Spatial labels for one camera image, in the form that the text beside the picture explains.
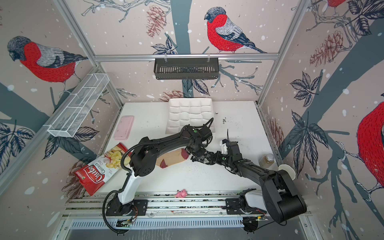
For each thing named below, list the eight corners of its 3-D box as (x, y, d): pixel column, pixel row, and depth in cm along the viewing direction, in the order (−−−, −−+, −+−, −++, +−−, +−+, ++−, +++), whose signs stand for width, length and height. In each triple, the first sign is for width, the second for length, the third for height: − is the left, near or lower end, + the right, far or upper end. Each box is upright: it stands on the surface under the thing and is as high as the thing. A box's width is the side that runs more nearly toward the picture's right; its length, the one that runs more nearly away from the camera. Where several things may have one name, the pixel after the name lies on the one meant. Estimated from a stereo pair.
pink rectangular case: (114, 140, 102) (112, 137, 99) (123, 118, 115) (121, 115, 112) (127, 140, 102) (125, 137, 99) (134, 118, 115) (133, 115, 112)
